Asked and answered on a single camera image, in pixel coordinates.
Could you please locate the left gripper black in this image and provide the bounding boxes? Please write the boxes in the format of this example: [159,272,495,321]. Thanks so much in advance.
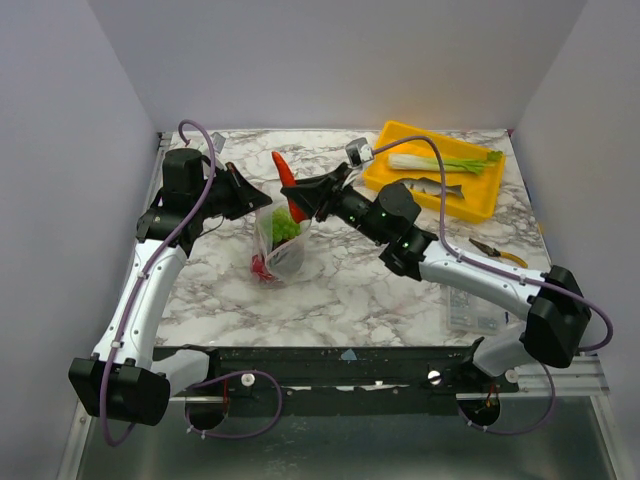
[193,161,272,220]

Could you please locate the red chili pepper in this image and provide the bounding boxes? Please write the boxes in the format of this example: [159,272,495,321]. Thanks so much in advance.
[271,151,308,224]

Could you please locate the green grapes bunch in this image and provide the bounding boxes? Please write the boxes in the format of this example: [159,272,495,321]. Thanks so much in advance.
[271,207,301,244]

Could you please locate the clear pink zip top bag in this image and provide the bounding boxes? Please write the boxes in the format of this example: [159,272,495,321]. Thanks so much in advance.
[251,202,311,284]

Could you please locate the silver fish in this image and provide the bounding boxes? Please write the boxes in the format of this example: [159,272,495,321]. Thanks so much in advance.
[397,177,465,200]

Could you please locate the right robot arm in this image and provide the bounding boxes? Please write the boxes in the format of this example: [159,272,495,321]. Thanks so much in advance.
[281,164,591,392]

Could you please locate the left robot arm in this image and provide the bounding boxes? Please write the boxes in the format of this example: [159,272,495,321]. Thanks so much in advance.
[68,148,272,426]

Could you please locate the white green leek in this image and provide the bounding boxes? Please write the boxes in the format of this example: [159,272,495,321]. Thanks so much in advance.
[388,149,505,176]

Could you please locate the yellow plastic tray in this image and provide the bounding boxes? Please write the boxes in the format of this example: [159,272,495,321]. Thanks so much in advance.
[362,119,506,225]

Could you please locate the clear plastic screw box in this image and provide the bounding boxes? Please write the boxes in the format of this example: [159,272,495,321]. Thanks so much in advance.
[444,287,507,336]

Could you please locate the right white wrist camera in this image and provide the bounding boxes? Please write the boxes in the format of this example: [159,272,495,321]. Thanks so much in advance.
[345,137,374,168]

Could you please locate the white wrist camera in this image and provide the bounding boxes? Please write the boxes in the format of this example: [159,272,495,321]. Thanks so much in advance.
[345,137,374,168]
[187,132,226,156]

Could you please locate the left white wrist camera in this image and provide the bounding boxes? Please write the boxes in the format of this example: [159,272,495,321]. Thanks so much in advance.
[187,132,226,156]

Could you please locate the aluminium frame rail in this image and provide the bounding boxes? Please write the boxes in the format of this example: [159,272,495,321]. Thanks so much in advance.
[118,131,173,307]

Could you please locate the yellow handled pliers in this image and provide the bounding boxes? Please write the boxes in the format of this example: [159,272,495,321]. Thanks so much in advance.
[469,238,528,268]

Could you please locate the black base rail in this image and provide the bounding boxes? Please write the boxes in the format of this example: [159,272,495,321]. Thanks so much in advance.
[144,344,581,419]

